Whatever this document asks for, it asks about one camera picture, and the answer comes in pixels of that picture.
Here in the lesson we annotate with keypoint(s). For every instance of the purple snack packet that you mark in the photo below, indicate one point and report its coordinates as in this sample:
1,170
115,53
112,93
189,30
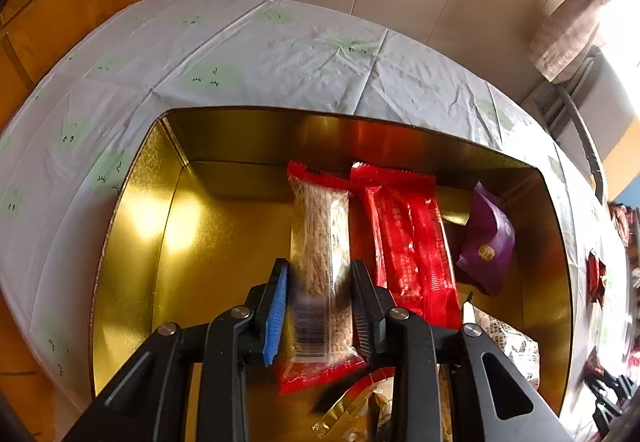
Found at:
485,242

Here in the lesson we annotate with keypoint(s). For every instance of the gold tin box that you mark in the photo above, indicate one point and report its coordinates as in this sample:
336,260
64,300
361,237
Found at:
215,232

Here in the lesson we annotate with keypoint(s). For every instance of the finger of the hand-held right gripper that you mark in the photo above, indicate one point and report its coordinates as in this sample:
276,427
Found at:
607,397

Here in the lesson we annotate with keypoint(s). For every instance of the pink brown clothes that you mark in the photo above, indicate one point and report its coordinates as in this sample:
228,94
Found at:
625,222

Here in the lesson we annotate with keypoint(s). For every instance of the shiny red foil snack packet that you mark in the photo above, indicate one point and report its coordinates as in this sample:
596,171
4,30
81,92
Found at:
596,277

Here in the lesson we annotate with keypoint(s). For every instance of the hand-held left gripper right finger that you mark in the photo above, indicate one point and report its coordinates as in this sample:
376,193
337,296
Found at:
362,312

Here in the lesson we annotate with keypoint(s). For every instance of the grey yellow blue sofa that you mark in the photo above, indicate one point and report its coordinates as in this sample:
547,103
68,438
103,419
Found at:
615,122

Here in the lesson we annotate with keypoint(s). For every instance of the cloud print tablecloth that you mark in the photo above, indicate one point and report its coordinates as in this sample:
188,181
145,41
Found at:
200,47

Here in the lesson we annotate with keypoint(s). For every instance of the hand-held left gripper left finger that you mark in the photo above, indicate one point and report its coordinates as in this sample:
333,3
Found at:
275,317

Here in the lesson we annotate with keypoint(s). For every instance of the white patterned snack packet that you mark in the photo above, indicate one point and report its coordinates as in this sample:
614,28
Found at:
510,347

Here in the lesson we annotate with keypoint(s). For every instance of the cereal bar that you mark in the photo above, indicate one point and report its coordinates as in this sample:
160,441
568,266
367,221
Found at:
320,232

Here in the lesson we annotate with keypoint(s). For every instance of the gold foil snack packet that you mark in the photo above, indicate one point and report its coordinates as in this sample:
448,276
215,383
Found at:
350,407

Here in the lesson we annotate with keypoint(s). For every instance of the beige striped curtain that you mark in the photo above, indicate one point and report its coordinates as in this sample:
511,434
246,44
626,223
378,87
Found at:
570,22

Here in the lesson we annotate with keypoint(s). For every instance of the long bright red snack packet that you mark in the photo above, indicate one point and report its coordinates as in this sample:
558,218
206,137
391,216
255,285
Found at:
410,247

